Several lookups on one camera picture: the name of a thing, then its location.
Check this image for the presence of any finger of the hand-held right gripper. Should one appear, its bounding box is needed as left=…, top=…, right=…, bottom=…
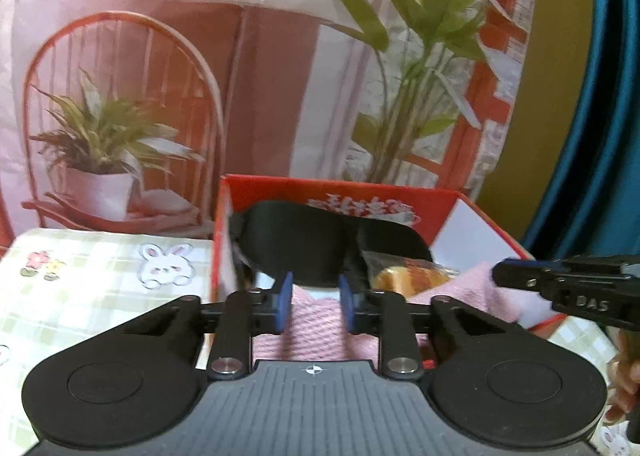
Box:
left=492, top=261, right=554, bottom=297
left=504, top=259, right=566, bottom=270

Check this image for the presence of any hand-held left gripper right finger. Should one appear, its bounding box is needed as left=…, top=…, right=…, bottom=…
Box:
left=338, top=274, right=512, bottom=381

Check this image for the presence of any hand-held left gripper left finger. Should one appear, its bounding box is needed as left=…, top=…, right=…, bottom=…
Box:
left=121, top=271, right=295, bottom=381

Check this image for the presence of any pink knitted towel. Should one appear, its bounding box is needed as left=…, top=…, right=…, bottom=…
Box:
left=252, top=259, right=532, bottom=365

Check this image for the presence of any bread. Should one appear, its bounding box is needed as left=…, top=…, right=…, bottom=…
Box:
left=361, top=249, right=464, bottom=296

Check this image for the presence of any black eye mask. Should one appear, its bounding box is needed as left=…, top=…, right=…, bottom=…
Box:
left=227, top=199, right=435, bottom=288

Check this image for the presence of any red cardboard box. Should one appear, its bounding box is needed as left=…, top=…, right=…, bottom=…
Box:
left=210, top=173, right=569, bottom=373

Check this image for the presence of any person's right hand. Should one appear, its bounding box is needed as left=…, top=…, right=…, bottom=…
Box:
left=602, top=329, right=640, bottom=428

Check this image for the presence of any teal curtain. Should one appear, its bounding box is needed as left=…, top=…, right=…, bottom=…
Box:
left=520, top=0, right=640, bottom=258

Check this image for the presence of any printed room scene backdrop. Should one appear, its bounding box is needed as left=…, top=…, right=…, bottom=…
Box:
left=0, top=0, right=539, bottom=248

